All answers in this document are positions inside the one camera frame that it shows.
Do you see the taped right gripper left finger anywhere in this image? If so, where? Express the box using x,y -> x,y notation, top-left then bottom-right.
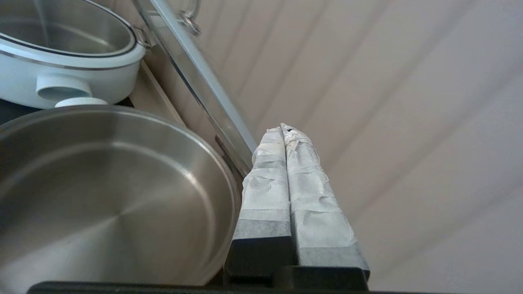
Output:
224,127 -> 295,287

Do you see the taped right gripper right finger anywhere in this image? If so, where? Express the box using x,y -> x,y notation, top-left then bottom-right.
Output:
281,122 -> 371,279

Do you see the glass lid with bent handle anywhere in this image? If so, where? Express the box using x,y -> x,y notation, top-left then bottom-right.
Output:
133,0 -> 259,178

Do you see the wide black glass cooktop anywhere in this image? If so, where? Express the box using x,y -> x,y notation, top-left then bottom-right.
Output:
0,96 -> 135,127

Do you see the white pot with stub handles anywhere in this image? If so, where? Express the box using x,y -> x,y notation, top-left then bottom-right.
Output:
0,97 -> 241,286

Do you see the metal wall bracket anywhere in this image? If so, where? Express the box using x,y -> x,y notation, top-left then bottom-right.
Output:
134,27 -> 152,48

